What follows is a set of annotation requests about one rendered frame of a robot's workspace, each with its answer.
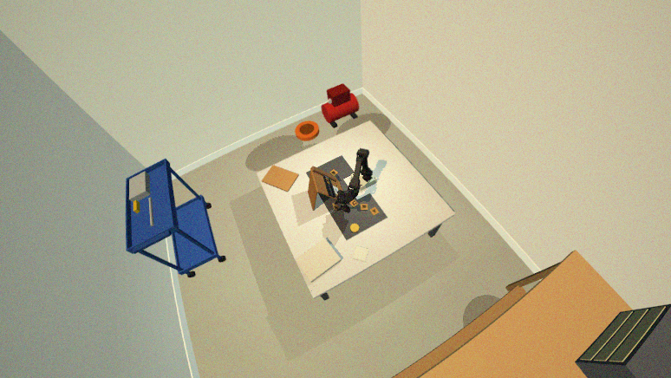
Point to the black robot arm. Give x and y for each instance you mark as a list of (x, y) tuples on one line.
[(361, 168)]

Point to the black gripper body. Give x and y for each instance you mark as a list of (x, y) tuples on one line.
[(344, 207)]

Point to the tan flat rectangular card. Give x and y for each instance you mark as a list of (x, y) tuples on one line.
[(280, 178)]

